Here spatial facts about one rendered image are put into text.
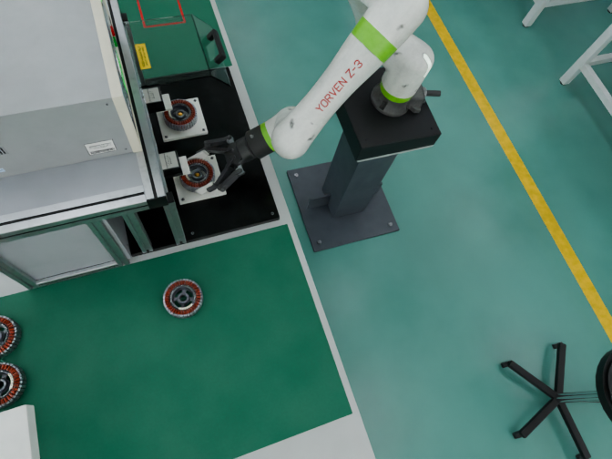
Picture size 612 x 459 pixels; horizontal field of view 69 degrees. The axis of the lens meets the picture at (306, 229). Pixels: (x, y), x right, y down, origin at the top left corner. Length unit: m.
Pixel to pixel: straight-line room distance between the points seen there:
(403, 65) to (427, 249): 1.18
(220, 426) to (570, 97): 2.96
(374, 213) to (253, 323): 1.22
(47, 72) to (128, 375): 0.79
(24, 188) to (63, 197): 0.09
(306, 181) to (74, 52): 1.54
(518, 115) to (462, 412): 1.84
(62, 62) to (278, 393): 0.97
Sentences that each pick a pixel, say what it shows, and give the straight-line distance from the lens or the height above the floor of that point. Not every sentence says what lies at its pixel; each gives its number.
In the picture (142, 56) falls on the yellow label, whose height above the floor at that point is 1.07.
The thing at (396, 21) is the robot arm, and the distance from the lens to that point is 1.15.
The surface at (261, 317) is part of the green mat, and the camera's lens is 1.37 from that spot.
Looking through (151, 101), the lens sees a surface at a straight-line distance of 1.51.
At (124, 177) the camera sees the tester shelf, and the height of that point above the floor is 1.11.
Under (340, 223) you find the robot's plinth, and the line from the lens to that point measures 2.32.
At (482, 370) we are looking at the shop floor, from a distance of 2.39.
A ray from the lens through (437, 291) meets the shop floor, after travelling 2.37.
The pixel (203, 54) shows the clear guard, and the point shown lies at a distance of 1.42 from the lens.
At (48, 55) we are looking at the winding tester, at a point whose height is 1.32.
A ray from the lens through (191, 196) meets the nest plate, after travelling 1.47.
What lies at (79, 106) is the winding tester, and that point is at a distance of 1.03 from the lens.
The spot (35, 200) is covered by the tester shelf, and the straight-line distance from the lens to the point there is 1.17.
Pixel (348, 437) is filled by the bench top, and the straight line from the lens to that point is 1.37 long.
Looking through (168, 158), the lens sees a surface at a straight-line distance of 1.38.
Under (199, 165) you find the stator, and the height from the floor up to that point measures 0.81.
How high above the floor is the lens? 2.09
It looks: 66 degrees down
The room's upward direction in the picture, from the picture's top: 20 degrees clockwise
